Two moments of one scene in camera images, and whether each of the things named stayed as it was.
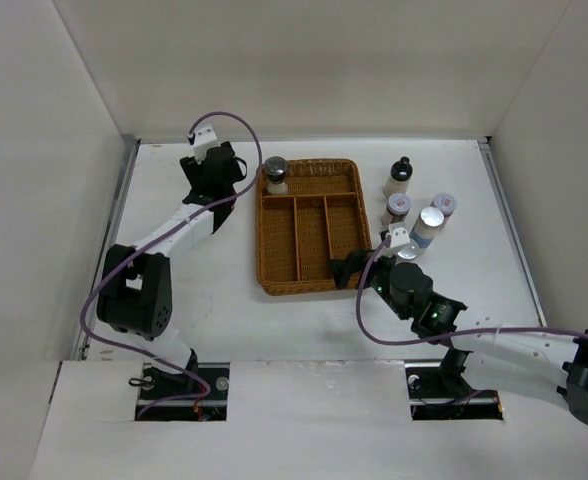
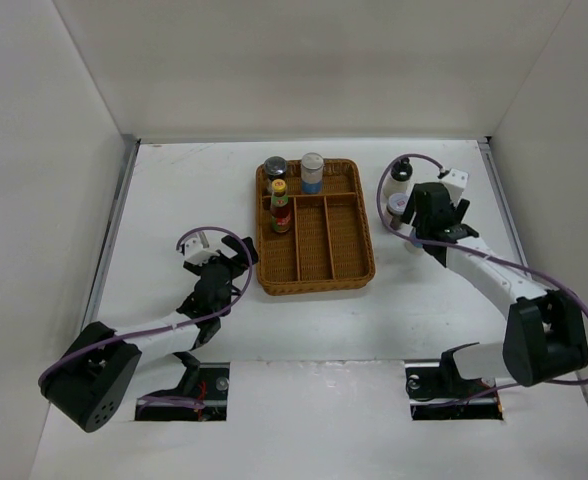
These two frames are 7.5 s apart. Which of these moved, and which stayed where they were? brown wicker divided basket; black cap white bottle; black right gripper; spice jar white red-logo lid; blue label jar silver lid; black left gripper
Moved: black left gripper; blue label jar silver lid; black right gripper
Stayed: black cap white bottle; spice jar white red-logo lid; brown wicker divided basket
